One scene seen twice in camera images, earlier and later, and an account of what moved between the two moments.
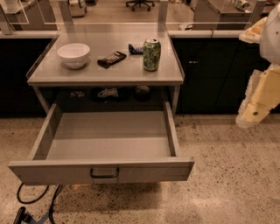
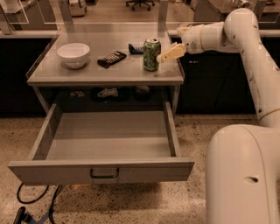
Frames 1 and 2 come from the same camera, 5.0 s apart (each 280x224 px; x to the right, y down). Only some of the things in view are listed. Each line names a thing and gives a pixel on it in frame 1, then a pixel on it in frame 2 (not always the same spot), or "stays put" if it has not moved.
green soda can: [151, 54] stays put
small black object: [137, 51] stays put
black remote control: [111, 59] stays put
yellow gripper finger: [252, 34] -> [192, 38]
